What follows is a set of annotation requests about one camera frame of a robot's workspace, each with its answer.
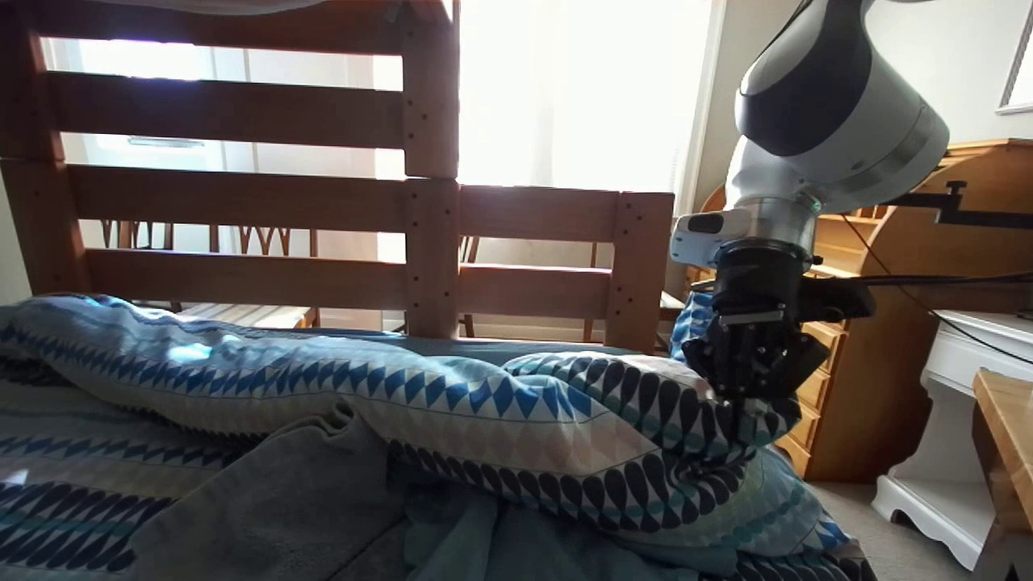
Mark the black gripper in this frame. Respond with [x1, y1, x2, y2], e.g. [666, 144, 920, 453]
[688, 239, 830, 446]

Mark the patterned blue blanket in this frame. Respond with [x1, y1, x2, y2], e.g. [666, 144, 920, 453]
[0, 297, 876, 581]

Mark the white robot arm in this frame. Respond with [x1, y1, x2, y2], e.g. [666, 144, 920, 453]
[672, 0, 949, 416]

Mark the white side table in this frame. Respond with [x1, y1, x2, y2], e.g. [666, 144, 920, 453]
[872, 308, 1033, 570]

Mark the light wooden table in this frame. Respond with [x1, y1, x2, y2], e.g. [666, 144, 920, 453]
[971, 370, 1033, 581]

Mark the wooden roll-top desk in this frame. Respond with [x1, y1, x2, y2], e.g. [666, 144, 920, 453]
[778, 137, 1033, 480]

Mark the light blue sheet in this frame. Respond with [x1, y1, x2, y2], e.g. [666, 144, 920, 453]
[402, 492, 738, 581]

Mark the grey towel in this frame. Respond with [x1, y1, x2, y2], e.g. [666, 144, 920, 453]
[128, 419, 402, 581]

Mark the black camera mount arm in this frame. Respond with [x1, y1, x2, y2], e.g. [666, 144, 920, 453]
[890, 179, 1033, 229]

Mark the wooden bunk bed frame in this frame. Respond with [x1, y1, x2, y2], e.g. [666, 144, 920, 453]
[0, 0, 672, 348]

